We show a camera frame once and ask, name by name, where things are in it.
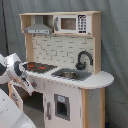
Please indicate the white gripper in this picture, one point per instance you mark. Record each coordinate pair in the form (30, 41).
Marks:
(23, 81)

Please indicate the white toy microwave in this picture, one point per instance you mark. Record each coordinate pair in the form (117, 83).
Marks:
(73, 24)

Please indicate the grey toy sink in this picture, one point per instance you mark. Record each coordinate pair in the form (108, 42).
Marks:
(71, 74)

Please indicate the black toy faucet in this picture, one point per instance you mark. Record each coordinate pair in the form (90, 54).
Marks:
(82, 64)

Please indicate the white cabinet door with dispenser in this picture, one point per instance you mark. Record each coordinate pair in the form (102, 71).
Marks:
(62, 106)

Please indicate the grey range hood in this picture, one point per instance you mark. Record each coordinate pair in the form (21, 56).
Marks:
(39, 26)

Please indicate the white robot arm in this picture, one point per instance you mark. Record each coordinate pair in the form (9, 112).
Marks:
(11, 116)

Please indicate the wooden toy kitchen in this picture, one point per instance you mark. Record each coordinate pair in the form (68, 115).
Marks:
(63, 51)

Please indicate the black toy stovetop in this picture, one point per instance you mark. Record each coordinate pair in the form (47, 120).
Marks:
(38, 67)

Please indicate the white oven door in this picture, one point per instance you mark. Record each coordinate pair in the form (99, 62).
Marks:
(16, 98)

